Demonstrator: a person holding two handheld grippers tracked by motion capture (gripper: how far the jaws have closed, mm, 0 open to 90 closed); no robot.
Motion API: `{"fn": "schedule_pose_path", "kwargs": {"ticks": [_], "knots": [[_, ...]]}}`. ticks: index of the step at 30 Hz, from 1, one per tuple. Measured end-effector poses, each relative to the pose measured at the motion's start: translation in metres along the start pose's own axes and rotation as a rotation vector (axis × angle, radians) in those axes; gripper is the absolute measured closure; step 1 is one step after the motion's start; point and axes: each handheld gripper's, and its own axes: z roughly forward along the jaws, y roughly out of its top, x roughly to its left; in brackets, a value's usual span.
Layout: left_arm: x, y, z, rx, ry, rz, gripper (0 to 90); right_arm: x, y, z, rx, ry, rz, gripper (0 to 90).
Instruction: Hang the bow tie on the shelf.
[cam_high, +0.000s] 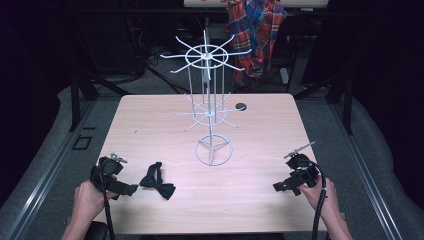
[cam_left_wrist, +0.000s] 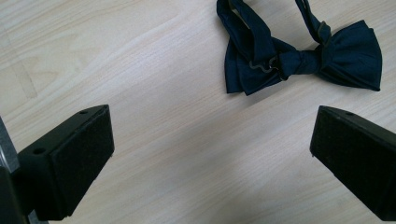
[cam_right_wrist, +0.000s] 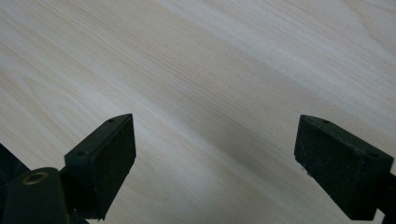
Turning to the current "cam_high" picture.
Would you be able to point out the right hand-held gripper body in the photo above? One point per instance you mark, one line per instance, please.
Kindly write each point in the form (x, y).
(304, 171)

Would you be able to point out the dark rounded object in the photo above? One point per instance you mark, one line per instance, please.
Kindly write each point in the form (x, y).
(96, 231)

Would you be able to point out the person's left hand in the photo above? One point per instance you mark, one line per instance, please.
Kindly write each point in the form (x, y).
(88, 201)

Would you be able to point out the red blue plaid cloth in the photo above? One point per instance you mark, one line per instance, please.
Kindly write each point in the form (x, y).
(255, 36)

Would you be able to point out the aluminium floor rail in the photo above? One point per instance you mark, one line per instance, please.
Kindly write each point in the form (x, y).
(43, 181)
(366, 173)

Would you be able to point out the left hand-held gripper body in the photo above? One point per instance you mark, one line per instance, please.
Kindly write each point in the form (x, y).
(106, 171)

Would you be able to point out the person's right hand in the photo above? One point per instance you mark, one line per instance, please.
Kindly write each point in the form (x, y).
(323, 198)

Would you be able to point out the black table grommet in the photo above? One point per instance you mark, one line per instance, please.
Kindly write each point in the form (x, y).
(240, 106)

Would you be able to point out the black metal stand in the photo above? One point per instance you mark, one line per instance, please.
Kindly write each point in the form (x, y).
(348, 106)
(75, 100)

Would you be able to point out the black bow tie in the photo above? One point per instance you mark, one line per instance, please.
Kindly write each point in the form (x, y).
(156, 181)

